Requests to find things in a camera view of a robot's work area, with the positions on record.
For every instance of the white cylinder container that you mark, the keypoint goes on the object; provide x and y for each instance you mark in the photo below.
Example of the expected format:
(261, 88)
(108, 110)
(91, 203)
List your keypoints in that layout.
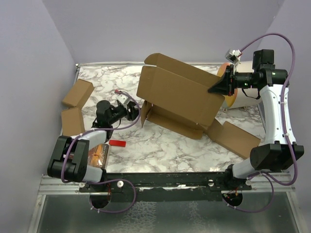
(239, 99)

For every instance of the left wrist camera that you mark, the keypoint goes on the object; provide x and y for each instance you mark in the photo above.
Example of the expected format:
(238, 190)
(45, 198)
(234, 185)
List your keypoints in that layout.
(122, 98)

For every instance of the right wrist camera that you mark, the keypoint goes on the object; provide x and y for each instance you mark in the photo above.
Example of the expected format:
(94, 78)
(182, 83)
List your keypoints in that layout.
(233, 56)

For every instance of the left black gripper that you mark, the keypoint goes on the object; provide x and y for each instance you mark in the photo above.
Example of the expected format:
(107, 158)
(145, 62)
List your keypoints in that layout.
(134, 112)

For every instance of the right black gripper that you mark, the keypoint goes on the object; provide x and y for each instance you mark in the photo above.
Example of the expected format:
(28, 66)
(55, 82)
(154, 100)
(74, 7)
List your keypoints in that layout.
(224, 86)

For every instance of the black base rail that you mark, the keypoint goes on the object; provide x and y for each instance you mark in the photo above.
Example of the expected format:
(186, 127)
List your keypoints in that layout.
(168, 186)

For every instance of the red flat block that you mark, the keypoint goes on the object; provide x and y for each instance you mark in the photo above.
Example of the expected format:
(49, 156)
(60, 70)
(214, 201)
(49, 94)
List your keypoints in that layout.
(117, 143)

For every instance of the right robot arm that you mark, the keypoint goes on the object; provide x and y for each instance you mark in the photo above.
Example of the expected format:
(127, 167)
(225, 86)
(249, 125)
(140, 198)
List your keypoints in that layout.
(277, 157)

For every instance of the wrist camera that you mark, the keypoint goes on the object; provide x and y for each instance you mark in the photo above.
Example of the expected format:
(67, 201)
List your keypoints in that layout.
(122, 98)
(233, 56)

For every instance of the aluminium frame profile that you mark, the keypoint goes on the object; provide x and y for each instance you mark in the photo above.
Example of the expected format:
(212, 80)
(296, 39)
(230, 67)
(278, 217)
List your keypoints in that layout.
(54, 186)

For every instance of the cardboard box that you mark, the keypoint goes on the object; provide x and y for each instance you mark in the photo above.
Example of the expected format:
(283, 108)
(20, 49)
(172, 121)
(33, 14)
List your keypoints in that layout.
(176, 96)
(237, 140)
(72, 122)
(78, 94)

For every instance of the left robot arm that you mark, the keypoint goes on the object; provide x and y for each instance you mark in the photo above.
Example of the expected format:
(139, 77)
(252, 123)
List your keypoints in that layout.
(69, 160)

